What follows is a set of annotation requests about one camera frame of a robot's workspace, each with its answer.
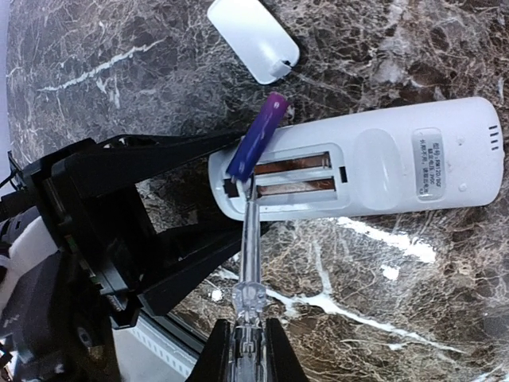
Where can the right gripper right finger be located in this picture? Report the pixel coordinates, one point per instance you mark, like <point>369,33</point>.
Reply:
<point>282,362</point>

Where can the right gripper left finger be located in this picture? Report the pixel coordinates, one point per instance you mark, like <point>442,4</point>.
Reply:
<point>212,364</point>

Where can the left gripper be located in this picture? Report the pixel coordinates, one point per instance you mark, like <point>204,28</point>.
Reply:
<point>86,195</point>

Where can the clear handle screwdriver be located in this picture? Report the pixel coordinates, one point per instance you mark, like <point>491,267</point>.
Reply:
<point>247,344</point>

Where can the blue battery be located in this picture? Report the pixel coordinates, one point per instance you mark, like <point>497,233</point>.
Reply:
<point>257,138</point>

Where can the white battery cover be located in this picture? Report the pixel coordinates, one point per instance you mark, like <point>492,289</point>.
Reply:
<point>257,38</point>

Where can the white remote control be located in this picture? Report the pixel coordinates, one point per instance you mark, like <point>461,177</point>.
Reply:
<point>428,156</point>

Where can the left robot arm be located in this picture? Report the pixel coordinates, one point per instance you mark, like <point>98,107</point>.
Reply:
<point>54,323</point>

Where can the black front rail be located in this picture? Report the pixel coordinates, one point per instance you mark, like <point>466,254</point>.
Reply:
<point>189,338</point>

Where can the white slotted cable duct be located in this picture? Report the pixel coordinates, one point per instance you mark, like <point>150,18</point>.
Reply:
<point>146,352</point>

